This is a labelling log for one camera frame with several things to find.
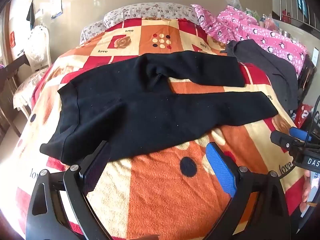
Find eye chart wall poster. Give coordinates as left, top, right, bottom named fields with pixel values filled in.
left=51, top=0, right=62, bottom=20

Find black pants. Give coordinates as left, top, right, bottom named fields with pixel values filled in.
left=40, top=50, right=279, bottom=165

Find red shopping bag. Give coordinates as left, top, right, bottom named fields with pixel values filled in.
left=293, top=103, right=313, bottom=128

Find white ornate chair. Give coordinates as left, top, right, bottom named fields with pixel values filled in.
left=12, top=25, right=53, bottom=121

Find clear plastic bag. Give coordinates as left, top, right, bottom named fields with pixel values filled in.
left=226, top=0, right=243, bottom=12

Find dark wooden table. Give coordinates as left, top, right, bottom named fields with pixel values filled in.
left=0, top=54, right=31, bottom=137

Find large floral pillow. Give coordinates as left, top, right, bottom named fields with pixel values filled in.
left=103, top=3, right=201, bottom=27

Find black cable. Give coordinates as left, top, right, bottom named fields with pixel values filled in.
left=304, top=97, right=320, bottom=145

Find small floral pillow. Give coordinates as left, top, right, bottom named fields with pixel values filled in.
left=80, top=21, right=106, bottom=43

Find checked printed blanket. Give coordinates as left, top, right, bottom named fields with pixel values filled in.
left=15, top=17, right=310, bottom=240

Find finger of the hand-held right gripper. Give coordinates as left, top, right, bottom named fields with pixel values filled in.
left=270, top=130, right=302, bottom=153
left=289, top=127, right=312, bottom=142

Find black hanging garment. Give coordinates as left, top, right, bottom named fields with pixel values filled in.
left=26, top=1, right=36, bottom=30

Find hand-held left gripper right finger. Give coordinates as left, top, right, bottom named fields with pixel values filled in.
left=205, top=142, right=292, bottom=240

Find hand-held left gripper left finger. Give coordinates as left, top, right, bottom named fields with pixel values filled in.
left=26, top=141, right=118, bottom=240

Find person's right hand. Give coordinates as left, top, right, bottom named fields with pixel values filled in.
left=301, top=169, right=320, bottom=214

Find dark grey garment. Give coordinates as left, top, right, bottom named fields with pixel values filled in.
left=220, top=39, right=299, bottom=111

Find pink penguin print quilt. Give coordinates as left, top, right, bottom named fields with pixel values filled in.
left=205, top=4, right=308, bottom=78

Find dark wooden bed frame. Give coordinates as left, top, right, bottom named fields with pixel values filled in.
left=297, top=54, right=317, bottom=98

